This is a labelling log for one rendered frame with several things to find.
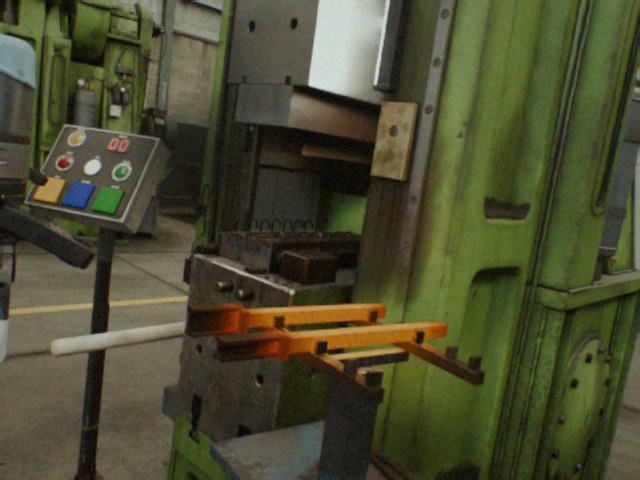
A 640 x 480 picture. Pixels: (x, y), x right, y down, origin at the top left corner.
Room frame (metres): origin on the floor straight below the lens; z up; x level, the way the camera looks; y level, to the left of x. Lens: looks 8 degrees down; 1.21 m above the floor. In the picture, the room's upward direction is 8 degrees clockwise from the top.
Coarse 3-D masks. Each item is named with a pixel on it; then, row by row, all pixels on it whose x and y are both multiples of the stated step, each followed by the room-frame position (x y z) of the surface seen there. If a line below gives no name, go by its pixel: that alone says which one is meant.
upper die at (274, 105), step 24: (240, 96) 1.49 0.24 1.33; (264, 96) 1.42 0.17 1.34; (288, 96) 1.37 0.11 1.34; (312, 96) 1.41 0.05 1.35; (240, 120) 1.48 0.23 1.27; (264, 120) 1.42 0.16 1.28; (288, 120) 1.36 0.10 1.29; (312, 120) 1.42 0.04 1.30; (336, 120) 1.49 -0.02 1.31; (360, 120) 1.56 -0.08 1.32
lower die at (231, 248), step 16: (224, 240) 1.48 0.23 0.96; (240, 240) 1.44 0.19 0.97; (256, 240) 1.40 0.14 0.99; (272, 240) 1.39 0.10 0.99; (288, 240) 1.43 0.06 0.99; (304, 240) 1.47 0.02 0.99; (336, 240) 1.55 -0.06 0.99; (224, 256) 1.48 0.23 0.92; (240, 256) 1.44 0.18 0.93; (256, 256) 1.39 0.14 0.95; (272, 256) 1.37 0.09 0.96; (272, 272) 1.37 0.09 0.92
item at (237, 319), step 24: (192, 312) 0.85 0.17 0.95; (216, 312) 0.87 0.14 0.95; (240, 312) 0.89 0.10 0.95; (264, 312) 0.92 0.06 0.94; (288, 312) 0.94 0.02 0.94; (312, 312) 0.97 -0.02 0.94; (336, 312) 1.00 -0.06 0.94; (360, 312) 1.04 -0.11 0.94; (384, 312) 1.07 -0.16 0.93; (192, 336) 0.84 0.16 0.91
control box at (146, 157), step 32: (64, 128) 1.77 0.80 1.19; (96, 160) 1.67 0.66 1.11; (128, 160) 1.66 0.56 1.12; (160, 160) 1.69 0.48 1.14; (32, 192) 1.66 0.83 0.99; (64, 192) 1.64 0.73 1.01; (96, 192) 1.62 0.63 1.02; (128, 192) 1.59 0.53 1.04; (96, 224) 1.63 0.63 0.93; (128, 224) 1.57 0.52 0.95
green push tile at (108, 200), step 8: (104, 192) 1.60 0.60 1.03; (112, 192) 1.60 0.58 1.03; (120, 192) 1.59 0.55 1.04; (96, 200) 1.59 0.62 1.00; (104, 200) 1.59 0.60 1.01; (112, 200) 1.58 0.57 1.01; (120, 200) 1.58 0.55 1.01; (96, 208) 1.58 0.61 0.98; (104, 208) 1.57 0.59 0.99; (112, 208) 1.57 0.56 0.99
